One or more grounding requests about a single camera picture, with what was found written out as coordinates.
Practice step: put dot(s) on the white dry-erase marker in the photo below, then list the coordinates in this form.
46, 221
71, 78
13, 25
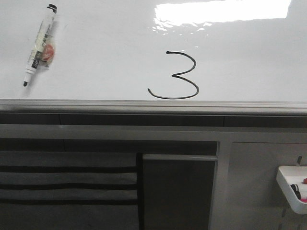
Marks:
41, 41

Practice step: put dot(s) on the white glossy whiteboard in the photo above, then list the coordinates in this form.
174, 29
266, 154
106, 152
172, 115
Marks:
205, 50

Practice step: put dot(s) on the grey aluminium whiteboard tray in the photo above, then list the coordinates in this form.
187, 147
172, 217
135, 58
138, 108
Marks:
171, 107

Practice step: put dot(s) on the dark grey cabinet door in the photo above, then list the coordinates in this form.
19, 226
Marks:
178, 191

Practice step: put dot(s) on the grey drawer cabinet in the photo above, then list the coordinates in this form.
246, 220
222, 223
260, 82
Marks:
70, 191

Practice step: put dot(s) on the black marker in tray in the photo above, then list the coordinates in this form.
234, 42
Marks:
295, 188

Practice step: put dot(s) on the white plastic wall tray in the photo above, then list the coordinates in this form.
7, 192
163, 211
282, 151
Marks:
288, 175

